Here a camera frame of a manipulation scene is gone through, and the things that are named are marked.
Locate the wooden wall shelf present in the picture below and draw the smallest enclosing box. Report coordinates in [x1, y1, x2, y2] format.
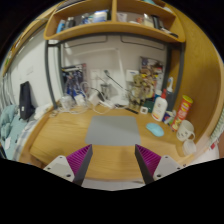
[44, 0, 186, 43]

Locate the white mug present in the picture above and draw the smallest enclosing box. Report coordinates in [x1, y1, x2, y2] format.
[176, 120, 195, 142]

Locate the clear plastic cup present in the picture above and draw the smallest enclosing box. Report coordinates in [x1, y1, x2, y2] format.
[182, 140, 196, 156]

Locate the white lotion bottle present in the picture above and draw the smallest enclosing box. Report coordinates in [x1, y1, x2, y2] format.
[152, 90, 168, 121]

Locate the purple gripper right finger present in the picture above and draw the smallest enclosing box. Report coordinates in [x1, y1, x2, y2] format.
[135, 144, 161, 184]

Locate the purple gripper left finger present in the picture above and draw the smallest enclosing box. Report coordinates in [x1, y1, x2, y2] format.
[66, 145, 93, 186]

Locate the small white clock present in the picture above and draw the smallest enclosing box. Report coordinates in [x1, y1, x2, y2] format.
[140, 106, 148, 114]

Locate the groot figurine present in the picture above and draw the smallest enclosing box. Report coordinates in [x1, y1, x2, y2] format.
[129, 74, 145, 110]

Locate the red chips can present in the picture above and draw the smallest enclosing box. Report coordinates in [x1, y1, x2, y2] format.
[171, 95, 193, 131]

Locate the black bag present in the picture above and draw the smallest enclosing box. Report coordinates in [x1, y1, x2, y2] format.
[19, 81, 35, 120]

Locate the teal bedding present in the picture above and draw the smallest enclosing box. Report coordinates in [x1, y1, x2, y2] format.
[0, 105, 27, 160]

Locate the grey mouse pad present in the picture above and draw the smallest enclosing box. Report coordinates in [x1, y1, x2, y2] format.
[85, 116, 141, 146]

